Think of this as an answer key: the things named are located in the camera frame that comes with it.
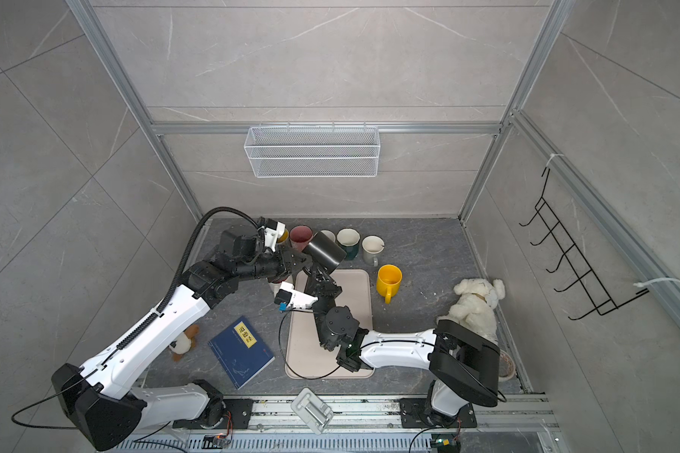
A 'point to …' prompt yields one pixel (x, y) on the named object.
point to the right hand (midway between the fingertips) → (327, 263)
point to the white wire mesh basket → (307, 152)
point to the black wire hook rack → (590, 284)
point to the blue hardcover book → (241, 352)
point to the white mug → (275, 287)
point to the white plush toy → (474, 308)
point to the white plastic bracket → (313, 411)
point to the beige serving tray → (305, 357)
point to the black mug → (325, 251)
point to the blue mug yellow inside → (284, 238)
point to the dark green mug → (348, 240)
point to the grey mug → (372, 246)
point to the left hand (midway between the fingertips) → (315, 257)
